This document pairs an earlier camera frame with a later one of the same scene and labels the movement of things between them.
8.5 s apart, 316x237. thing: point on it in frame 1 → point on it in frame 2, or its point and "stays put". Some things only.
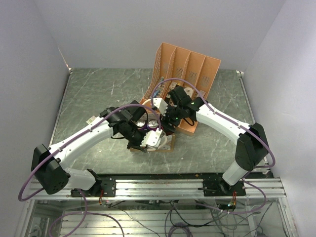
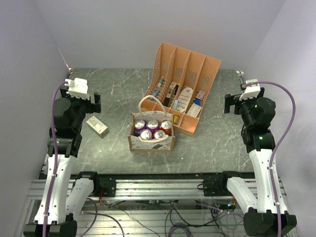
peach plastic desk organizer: [175, 67] stays put
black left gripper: [137, 145] → [91, 107]
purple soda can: [152, 125] stays put
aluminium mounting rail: [268, 188] stays put
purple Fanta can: [141, 125] stays put
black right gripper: [168, 126] → [231, 99]
